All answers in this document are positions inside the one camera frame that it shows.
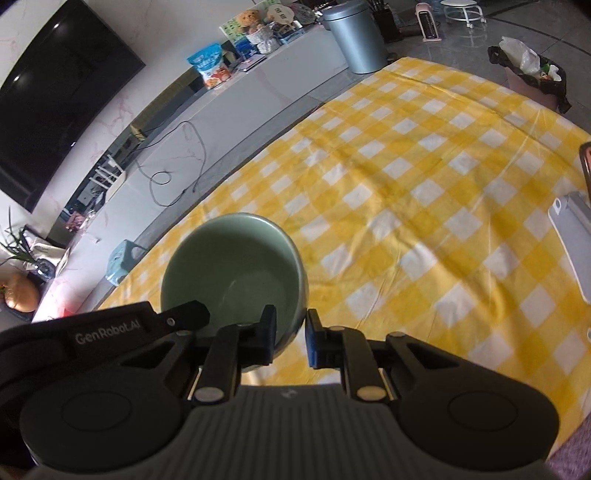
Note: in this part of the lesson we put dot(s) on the pink trash bin with bag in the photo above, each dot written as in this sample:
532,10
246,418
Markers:
531,87

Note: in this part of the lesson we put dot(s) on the blue snack bag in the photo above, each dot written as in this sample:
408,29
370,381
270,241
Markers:
210,67

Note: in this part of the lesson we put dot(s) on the small blue box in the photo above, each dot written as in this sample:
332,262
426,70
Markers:
291,37

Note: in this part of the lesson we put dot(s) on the flat tablet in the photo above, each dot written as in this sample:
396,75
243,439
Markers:
251,63

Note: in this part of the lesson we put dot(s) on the yellow checked tablecloth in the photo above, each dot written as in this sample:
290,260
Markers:
415,207

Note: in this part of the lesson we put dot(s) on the pink white appliance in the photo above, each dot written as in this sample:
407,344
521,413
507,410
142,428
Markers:
428,23

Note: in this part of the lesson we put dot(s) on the teal small stool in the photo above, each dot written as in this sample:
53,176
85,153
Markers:
124,263

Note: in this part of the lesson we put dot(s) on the green picture board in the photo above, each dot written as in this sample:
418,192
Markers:
228,28

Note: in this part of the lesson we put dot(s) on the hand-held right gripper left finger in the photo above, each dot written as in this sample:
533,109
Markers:
271,337

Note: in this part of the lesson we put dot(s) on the orange round vase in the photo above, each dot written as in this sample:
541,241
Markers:
21,293

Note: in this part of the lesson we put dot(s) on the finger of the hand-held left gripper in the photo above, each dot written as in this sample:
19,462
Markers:
189,316

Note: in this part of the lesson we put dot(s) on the green ceramic bowl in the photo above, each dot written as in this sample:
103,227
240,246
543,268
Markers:
231,267

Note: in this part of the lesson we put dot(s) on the white canvas bag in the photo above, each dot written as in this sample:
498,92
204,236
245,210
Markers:
51,251

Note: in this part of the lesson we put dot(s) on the tall potted plant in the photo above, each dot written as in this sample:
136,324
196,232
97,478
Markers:
387,21

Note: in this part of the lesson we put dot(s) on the white round stool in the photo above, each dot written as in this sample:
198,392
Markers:
461,9

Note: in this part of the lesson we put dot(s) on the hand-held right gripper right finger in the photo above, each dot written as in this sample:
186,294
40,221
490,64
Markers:
314,339

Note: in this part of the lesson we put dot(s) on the round paper fan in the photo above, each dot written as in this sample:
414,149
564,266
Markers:
279,13

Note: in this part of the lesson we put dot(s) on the small plant in glass vase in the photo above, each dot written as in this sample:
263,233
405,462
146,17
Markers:
27,258

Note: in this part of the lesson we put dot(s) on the brown teddy bear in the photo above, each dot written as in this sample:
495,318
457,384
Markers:
249,21

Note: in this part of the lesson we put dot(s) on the small photo frame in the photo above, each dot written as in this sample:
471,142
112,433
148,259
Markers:
76,221

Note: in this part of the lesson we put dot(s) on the white router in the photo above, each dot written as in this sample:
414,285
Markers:
108,177

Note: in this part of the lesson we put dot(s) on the purple rug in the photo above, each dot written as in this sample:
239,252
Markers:
572,457

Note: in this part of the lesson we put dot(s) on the black wall television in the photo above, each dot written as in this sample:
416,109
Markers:
55,92

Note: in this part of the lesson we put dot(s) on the white television cabinet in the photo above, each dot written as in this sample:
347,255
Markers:
240,106

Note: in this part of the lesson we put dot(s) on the grey metal bin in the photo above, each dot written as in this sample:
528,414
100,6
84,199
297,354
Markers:
358,41

